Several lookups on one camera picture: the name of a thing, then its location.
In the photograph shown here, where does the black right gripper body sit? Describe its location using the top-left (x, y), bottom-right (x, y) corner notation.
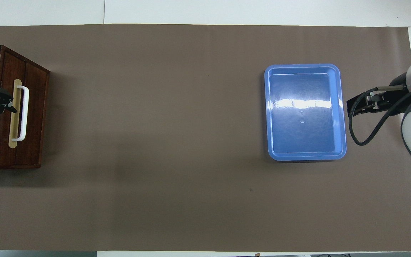
top-left (380, 71), bottom-right (410, 109)

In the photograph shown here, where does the white drawer handle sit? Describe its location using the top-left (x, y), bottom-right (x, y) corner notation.
top-left (12, 86), bottom-right (30, 142)

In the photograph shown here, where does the beige handle backing plate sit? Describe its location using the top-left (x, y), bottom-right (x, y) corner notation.
top-left (9, 79), bottom-right (22, 148)

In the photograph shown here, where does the wooden drawer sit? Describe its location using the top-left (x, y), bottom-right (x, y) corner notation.
top-left (0, 50), bottom-right (26, 168)

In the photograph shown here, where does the blue plastic tray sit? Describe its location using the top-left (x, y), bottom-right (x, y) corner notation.
top-left (264, 64), bottom-right (347, 162)

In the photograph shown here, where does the brown paper table mat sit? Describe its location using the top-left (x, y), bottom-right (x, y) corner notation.
top-left (0, 24), bottom-right (411, 252)

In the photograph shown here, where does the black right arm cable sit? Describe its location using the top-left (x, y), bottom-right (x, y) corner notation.
top-left (348, 84), bottom-right (411, 146)

